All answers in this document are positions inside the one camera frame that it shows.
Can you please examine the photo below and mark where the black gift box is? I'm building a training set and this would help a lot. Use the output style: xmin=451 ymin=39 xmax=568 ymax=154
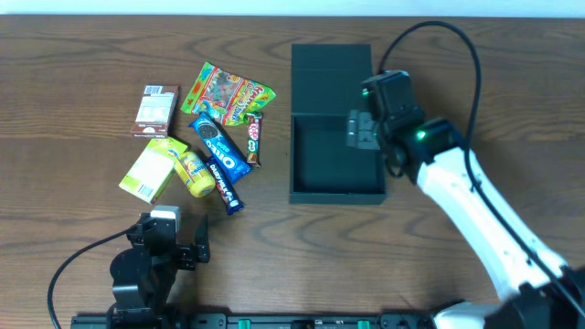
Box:
xmin=290 ymin=44 xmax=387 ymax=205

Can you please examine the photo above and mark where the blue Oreo pack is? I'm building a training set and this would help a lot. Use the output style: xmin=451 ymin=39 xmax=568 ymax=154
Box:
xmin=189 ymin=112 xmax=251 ymax=184

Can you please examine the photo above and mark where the KitKat Milo bar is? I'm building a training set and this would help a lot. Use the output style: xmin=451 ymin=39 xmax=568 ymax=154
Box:
xmin=246 ymin=112 xmax=263 ymax=168

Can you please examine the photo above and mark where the brown Pocky box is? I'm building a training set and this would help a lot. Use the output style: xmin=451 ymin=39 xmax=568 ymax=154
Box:
xmin=131 ymin=85 xmax=180 ymax=138

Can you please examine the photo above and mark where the colourful gummy candy bag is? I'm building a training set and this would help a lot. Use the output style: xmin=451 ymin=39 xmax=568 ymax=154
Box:
xmin=180 ymin=62 xmax=276 ymax=126

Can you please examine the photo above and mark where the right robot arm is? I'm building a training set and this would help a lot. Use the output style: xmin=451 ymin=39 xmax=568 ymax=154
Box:
xmin=347 ymin=70 xmax=584 ymax=328

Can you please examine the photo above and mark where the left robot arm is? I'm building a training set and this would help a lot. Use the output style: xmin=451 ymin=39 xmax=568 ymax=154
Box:
xmin=105 ymin=213 xmax=210 ymax=329

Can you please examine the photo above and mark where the Dairy Milk chocolate bar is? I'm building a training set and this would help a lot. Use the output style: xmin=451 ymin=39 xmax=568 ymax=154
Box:
xmin=206 ymin=158 xmax=244 ymax=216

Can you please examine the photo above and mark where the yellow Mentos bottle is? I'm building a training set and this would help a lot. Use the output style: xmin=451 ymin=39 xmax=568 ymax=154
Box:
xmin=175 ymin=151 xmax=216 ymax=197

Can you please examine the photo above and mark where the green yellow snack box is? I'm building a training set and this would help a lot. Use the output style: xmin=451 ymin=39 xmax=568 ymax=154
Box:
xmin=119 ymin=137 xmax=188 ymax=205

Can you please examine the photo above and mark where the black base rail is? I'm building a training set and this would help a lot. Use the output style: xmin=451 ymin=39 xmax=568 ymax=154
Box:
xmin=70 ymin=313 xmax=436 ymax=329

